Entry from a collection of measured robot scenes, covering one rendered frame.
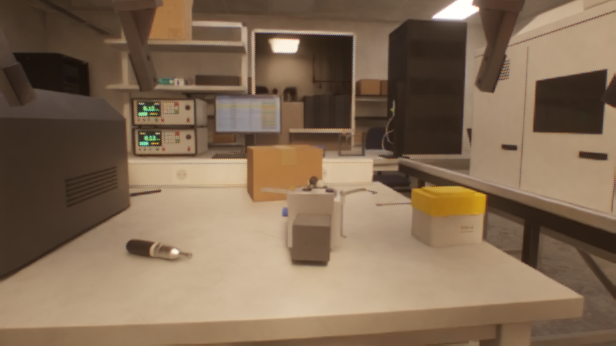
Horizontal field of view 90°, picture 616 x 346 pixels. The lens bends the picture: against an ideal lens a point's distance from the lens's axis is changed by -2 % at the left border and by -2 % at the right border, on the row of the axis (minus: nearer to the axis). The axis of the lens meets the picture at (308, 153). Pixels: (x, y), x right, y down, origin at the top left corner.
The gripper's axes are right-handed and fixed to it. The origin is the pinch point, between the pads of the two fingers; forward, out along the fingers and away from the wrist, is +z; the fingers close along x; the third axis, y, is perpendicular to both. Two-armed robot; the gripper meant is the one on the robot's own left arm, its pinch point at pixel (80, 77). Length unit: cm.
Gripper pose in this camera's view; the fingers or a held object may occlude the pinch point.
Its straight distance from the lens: 41.8
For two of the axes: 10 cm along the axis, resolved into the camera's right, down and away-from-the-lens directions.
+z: 0.6, 8.7, 4.9
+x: -9.8, 1.3, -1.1
